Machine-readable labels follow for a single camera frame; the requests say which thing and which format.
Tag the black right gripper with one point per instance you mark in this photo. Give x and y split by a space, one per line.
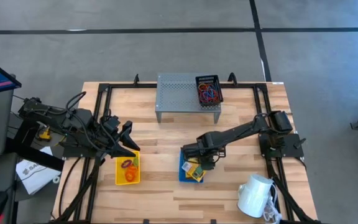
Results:
200 146

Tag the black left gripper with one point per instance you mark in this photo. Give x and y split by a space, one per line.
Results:
109 137

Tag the small yellow crayon box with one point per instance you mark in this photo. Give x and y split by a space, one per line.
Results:
196 172

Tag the green yellow Crayola crayon box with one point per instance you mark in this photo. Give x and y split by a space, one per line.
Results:
193 160

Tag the blue plastic basket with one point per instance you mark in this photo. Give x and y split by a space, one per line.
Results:
182 177

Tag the yellow plastic basket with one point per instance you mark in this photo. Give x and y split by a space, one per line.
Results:
120 179

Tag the red rubber band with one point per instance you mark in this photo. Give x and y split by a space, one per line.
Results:
201 93

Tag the blue rubber band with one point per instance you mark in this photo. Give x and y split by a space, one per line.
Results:
211 92

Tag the black plastic basket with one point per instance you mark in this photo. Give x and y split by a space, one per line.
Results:
199 79

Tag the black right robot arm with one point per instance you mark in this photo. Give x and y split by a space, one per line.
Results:
244 130

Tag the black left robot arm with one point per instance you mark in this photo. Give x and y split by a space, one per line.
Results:
57 121

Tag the white cylindrical lamp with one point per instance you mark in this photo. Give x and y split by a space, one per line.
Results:
255 196

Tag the grey perforated metal riser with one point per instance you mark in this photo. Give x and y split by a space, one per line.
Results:
176 93

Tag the yellow rubber band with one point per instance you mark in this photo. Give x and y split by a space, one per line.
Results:
204 85

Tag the white paper bag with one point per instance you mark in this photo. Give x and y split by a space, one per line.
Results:
36 174

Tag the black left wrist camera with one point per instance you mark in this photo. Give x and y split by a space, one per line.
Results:
112 122

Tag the black aluminium table frame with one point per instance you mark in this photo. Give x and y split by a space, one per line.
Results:
123 85

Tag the black frame clamp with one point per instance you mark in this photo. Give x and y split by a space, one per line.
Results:
136 79
232 78

